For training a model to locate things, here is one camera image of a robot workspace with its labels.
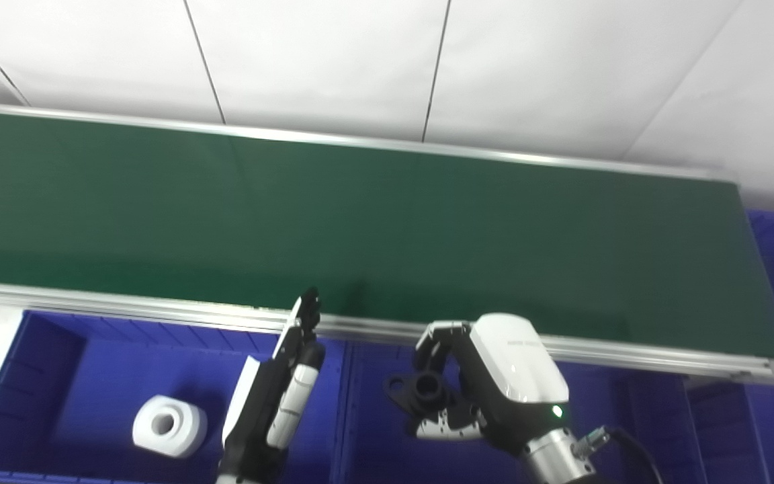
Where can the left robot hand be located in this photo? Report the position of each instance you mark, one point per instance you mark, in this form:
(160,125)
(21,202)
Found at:
(266,410)

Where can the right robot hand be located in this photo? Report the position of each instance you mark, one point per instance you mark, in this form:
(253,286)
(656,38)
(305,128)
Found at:
(514,376)

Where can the green conveyor belt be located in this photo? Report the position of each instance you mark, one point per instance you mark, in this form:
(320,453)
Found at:
(373,242)
(595,353)

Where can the black flange part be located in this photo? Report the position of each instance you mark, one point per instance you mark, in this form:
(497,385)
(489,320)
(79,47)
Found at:
(427,390)

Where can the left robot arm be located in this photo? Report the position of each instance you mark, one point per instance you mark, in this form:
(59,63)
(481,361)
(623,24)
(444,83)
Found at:
(234,478)

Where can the white cylindrical part with hole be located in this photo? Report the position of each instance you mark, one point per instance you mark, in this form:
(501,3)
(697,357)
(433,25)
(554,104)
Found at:
(168,427)

